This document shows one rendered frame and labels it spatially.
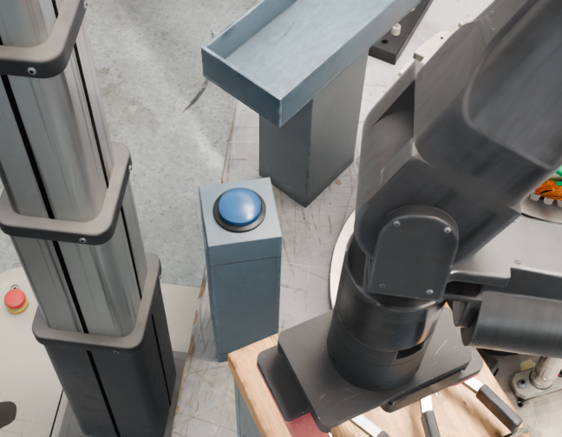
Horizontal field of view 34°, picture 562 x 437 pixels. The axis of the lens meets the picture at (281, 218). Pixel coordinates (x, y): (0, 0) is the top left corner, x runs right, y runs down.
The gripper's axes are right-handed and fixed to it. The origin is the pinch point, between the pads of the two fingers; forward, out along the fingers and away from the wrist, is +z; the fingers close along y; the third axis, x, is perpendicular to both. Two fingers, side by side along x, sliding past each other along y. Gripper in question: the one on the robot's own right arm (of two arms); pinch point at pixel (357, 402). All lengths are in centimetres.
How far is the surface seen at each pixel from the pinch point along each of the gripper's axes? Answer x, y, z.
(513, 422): -4.3, 12.0, 7.0
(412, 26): 59, 45, 38
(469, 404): -0.9, 10.9, 10.0
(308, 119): 38.6, 17.3, 22.2
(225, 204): 26.4, 1.7, 13.0
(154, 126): 119, 23, 120
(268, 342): 10.9, -1.2, 10.5
